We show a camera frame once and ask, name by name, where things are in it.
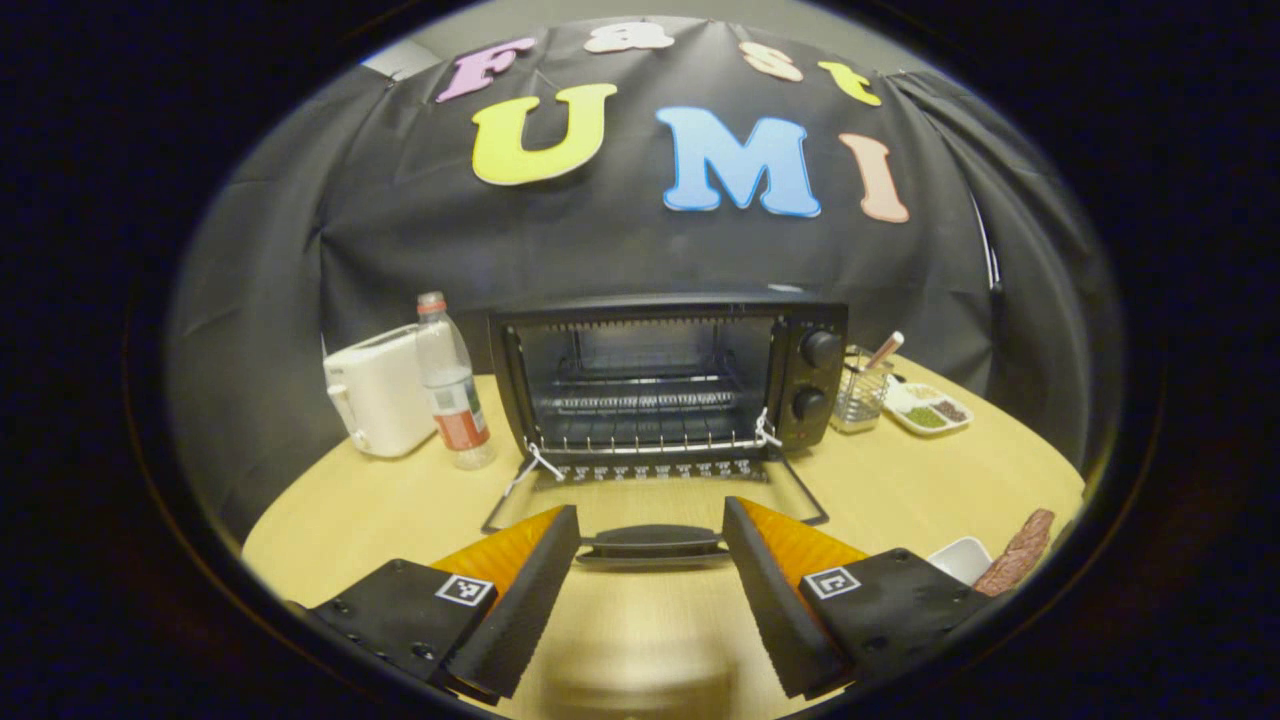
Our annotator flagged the black electric oven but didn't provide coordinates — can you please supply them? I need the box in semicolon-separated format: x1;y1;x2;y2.
482;290;851;571

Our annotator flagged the brown grilled sausage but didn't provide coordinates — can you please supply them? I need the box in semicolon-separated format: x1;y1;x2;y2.
974;508;1057;599

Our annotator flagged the white toaster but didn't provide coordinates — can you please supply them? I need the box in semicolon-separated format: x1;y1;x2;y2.
323;323;438;459

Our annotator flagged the black backdrop cloth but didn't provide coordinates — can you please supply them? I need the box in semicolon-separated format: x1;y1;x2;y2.
165;18;1121;546

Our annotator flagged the metal oven wire rack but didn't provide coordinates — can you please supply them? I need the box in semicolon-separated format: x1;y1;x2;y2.
528;372;773;457

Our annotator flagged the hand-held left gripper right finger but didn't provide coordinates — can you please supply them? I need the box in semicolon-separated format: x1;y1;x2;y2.
720;496;1001;701

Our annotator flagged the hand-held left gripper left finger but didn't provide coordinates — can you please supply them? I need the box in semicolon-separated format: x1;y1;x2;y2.
300;504;585;701

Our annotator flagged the clear plastic bottle red label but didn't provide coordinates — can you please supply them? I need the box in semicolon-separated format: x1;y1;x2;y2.
415;291;497;471

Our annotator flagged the metal wire basket holder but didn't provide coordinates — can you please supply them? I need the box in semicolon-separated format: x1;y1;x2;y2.
830;345;895;435

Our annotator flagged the white rectangular dish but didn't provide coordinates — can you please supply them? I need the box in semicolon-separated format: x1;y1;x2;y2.
925;536;994;587

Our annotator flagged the white divided dish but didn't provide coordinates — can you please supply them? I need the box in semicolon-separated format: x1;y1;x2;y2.
885;380;975;437

